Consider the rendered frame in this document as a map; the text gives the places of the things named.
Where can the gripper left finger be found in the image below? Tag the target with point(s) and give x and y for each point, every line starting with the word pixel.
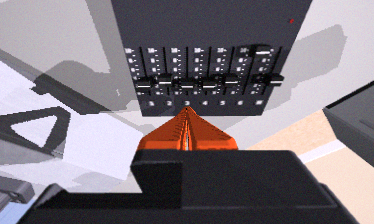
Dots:
pixel 169 135

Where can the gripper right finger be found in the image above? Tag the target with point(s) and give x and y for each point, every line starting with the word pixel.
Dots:
pixel 206 136

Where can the black lighting desk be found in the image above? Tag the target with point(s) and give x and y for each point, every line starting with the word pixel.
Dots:
pixel 190 53

